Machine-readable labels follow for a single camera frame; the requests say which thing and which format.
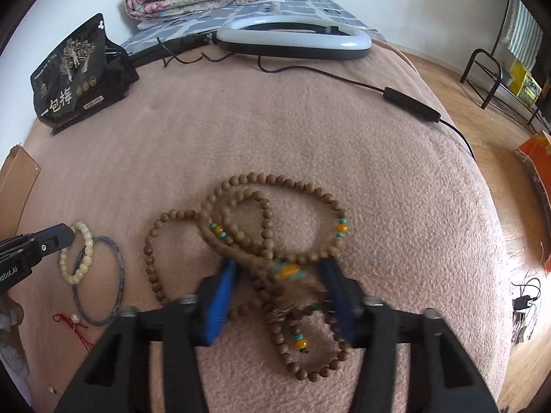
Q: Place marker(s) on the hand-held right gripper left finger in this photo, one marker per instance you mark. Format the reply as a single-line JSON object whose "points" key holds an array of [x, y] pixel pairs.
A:
{"points": [[221, 297]]}

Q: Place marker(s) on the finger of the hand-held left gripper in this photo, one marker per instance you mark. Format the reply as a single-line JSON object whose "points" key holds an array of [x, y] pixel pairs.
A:
{"points": [[54, 236]]}

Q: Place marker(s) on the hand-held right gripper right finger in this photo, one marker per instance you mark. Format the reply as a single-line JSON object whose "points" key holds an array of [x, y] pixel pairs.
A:
{"points": [[340, 297]]}

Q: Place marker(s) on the cardboard box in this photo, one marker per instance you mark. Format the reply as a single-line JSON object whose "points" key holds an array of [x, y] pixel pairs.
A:
{"points": [[17, 180]]}

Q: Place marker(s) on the blue bangle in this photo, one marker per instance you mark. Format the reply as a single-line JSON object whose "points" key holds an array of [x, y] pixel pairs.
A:
{"points": [[123, 273]]}

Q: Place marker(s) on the black snack bag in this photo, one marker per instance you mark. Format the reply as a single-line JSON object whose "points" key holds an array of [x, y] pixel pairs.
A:
{"points": [[73, 77]]}

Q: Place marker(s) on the black light stand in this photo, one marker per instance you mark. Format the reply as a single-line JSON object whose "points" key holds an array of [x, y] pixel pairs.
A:
{"points": [[172, 47]]}

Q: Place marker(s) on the orange box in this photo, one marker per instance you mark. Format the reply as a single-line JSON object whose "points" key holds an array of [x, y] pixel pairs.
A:
{"points": [[540, 167]]}

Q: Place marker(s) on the yellow box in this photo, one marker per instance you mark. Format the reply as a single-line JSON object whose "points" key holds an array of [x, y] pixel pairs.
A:
{"points": [[527, 86]]}

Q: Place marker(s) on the black clothes rack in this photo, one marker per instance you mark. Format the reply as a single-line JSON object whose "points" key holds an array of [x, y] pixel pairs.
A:
{"points": [[482, 51]]}

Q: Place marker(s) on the blue checked bed sheet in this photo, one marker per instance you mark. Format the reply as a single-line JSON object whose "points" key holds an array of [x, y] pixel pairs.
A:
{"points": [[318, 6]]}

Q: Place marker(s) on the striped hanging cloth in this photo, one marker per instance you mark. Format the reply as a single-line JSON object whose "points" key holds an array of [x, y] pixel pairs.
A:
{"points": [[525, 34]]}

